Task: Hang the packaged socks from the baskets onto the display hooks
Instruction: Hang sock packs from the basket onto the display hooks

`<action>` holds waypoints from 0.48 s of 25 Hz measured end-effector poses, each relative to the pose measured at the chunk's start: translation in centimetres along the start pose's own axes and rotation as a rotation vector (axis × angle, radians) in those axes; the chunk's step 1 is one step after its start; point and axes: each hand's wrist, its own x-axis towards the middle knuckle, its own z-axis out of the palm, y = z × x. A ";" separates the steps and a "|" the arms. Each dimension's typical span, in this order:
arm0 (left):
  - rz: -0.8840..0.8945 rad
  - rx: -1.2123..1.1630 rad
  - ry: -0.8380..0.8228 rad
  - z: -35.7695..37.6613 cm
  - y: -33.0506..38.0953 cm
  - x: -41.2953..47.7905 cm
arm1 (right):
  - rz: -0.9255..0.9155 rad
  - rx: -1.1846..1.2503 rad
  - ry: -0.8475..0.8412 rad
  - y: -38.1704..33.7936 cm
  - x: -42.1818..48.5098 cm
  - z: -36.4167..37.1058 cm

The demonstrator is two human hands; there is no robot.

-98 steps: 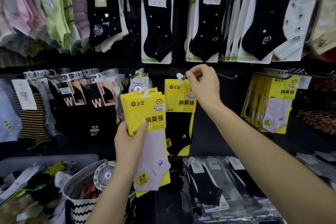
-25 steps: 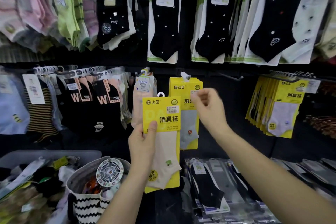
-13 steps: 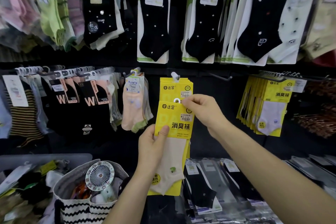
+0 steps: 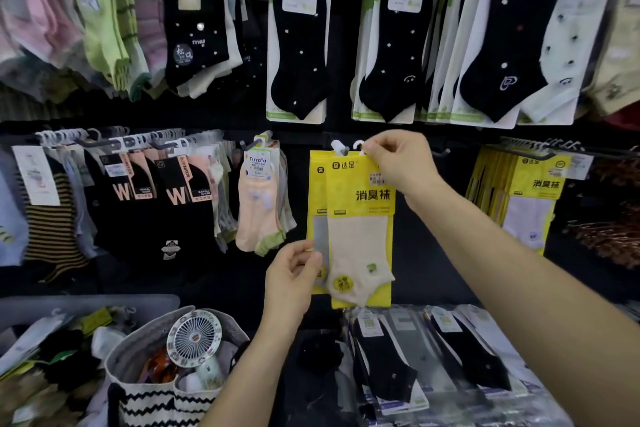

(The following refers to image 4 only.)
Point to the person's right hand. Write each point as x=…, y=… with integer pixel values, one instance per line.
x=407, y=161

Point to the person's left hand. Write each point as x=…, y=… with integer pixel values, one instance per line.
x=290, y=286

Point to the yellow hooked sock packet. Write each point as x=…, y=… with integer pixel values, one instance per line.
x=357, y=241

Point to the yellow packet lilac sock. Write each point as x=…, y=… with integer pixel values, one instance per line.
x=317, y=191

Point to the person's right forearm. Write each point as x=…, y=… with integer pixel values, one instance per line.
x=525, y=301

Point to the person's left forearm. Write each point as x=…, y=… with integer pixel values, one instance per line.
x=245, y=381

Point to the row black socks white cards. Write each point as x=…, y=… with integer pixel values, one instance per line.
x=395, y=56

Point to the row of clear bagged socks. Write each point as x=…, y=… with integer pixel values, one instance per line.
x=385, y=366

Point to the row black socks peach cuffs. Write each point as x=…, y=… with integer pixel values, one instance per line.
x=175, y=196

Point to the black dotted tall socks bunch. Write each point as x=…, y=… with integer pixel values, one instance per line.
x=197, y=41

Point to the bunch of striped socks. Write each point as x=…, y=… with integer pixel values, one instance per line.
x=50, y=231

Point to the row of pastel hanging socks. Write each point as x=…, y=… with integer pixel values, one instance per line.
x=95, y=16

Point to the bunch of pastel sock packs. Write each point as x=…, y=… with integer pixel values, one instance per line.
x=257, y=206

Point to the white handheld fan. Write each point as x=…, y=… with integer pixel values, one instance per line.
x=192, y=336

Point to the hanging bunch yellow sock packets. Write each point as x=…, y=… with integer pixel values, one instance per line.
x=537, y=181

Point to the black dotted sock white card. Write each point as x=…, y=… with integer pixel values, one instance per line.
x=300, y=56

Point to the clear price tag holder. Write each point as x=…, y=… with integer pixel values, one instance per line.
x=580, y=166

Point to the black white zigzag tote bag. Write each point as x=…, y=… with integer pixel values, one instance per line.
x=150, y=406

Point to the white plastic bin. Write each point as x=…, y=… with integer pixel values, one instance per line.
x=100, y=304

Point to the cream dotted sock pack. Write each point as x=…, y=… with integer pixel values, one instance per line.
x=565, y=41

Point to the heap of copper hangers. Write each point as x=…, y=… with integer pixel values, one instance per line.
x=610, y=236

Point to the beige sock pack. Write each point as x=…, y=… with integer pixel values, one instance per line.
x=620, y=56

